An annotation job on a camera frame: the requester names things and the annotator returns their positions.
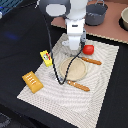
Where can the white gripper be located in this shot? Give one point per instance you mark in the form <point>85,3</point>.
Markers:
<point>76,32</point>

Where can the red toy tomato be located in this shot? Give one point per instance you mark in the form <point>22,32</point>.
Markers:
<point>88,49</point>

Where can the yellow butter box toy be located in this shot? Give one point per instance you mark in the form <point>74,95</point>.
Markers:
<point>46,58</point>

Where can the orange bread loaf toy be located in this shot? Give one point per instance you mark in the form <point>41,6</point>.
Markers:
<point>32,81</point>

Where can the white ghost-shaped toy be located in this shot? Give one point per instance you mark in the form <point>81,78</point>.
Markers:
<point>65,43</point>

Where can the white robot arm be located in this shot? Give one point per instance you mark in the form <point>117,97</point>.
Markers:
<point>73,11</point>

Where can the large dark grey pot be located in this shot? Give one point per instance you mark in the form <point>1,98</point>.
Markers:
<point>95,13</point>

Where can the round beige plate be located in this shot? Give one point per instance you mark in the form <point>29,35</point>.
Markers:
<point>73,69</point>

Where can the beige bowl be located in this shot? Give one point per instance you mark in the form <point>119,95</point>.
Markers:
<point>124,16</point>

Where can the beige woven placemat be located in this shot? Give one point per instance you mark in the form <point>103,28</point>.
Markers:
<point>70,104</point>

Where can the knife with orange handle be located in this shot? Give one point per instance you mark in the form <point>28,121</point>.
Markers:
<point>91,61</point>

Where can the fork with orange handle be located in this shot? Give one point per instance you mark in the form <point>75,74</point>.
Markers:
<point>74,84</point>

